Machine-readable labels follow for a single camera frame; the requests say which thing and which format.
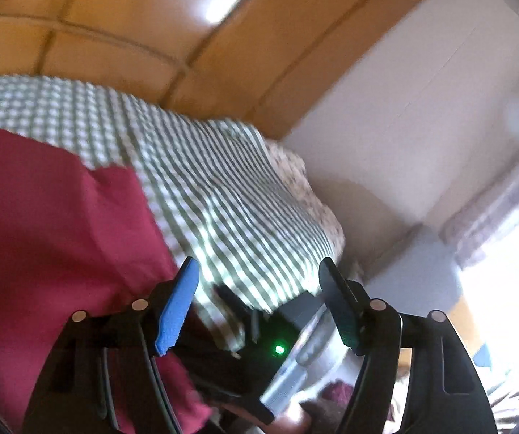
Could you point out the dark red cloth garment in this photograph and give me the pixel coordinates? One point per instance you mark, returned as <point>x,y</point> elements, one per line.
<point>60,235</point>

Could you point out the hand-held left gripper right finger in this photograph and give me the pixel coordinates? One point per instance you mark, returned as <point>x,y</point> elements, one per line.
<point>343,312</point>

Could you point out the striped cloth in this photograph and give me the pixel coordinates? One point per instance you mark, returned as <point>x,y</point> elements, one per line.
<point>517,398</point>

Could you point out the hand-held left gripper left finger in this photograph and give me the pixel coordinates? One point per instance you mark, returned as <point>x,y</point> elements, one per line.
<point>176,307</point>

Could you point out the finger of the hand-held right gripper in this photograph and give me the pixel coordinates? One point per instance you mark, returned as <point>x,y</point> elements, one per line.
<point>232,303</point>

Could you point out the lace window curtain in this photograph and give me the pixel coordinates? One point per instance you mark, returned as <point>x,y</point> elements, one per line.
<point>490,221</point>

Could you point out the green checked bed sheet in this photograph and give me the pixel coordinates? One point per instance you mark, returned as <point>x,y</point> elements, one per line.
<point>196,190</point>

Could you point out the person's right hand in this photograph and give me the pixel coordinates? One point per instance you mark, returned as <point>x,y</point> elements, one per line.
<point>293,422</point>

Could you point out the wooden wardrobe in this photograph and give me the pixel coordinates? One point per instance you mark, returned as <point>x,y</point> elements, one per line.
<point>128,13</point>

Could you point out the floral quilt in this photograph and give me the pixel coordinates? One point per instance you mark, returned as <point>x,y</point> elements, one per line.
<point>307,190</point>

